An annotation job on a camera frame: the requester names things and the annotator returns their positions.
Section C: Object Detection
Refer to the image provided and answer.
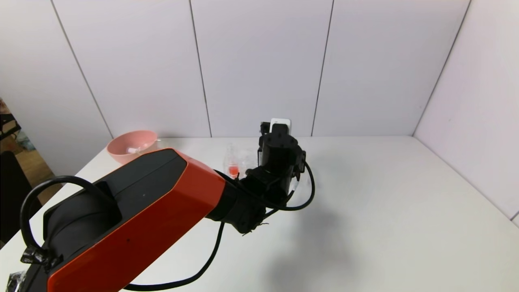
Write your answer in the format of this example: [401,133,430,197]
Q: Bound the test tube with yellow pigment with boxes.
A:
[127,143,157,155]

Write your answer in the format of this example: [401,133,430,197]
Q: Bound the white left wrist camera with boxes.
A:
[269,118,292,136]

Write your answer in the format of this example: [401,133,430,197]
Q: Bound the dark cabinet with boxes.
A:
[0,150,43,246]

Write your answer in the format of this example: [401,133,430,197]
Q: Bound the test tube with red pigment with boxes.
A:
[228,144,240,178]

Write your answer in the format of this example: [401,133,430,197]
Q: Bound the clear acrylic test tube rack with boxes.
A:
[223,143,313,191]

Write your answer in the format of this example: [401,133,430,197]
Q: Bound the pink plastic bowl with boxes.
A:
[107,130,159,164]

